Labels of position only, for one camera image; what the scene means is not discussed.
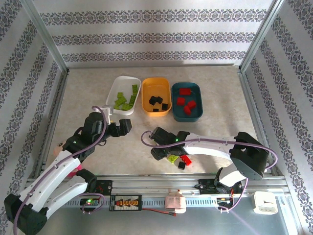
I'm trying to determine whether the orange plastic container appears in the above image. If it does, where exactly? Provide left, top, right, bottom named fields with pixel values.
left=141, top=77, right=171, bottom=117

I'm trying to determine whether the white plastic container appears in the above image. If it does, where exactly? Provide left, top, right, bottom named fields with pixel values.
left=106, top=75, right=142, bottom=116

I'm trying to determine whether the pink tape-wrapped box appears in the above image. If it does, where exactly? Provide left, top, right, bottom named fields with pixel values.
left=164, top=189, right=188, bottom=215

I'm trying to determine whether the teal plastic container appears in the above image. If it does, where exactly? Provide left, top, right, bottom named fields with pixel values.
left=171, top=82, right=203, bottom=122

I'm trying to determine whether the black power distribution board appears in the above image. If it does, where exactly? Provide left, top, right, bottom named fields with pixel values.
left=109, top=194, right=143, bottom=212

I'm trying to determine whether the black hub with lights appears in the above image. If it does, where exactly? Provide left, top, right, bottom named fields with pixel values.
left=80, top=198, right=101, bottom=207

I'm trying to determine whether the white power adapter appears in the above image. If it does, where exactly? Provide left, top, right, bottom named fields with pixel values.
left=251, top=191, right=278, bottom=215

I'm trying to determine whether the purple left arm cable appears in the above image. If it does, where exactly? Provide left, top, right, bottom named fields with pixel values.
left=13, top=105, right=109, bottom=235

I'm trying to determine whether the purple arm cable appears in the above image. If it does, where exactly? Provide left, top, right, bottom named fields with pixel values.
left=13, top=105, right=109, bottom=235
left=140, top=130, right=279, bottom=213

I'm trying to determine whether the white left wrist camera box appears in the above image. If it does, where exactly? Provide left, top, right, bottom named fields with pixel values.
left=101, top=104, right=114, bottom=116

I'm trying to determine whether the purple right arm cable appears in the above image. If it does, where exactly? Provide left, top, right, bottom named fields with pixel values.
left=140, top=130, right=279, bottom=213

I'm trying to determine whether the aluminium mounting rail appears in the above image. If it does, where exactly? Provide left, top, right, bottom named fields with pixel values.
left=23, top=174, right=288, bottom=196

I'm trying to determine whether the aluminium side rail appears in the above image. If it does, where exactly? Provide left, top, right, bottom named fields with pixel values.
left=33, top=70, right=70, bottom=179
left=237, top=70, right=286, bottom=178

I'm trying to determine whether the grey slotted cable duct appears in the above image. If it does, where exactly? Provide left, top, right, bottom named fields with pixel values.
left=46, top=197, right=254, bottom=208

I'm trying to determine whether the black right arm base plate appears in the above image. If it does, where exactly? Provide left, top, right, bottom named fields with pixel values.
left=199, top=179, right=244, bottom=195

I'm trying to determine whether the red and black wire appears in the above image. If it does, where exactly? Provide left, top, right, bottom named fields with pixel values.
left=141, top=207, right=177, bottom=217

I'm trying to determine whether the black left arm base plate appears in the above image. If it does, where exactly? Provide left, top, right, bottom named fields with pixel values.
left=83, top=180, right=113, bottom=196

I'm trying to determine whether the red wire bundle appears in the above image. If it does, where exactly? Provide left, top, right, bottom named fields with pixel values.
left=216, top=188, right=236, bottom=207

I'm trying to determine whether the aluminium frame post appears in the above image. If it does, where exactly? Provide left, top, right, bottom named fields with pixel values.
left=239, top=0, right=290, bottom=73
left=21, top=0, right=70, bottom=74

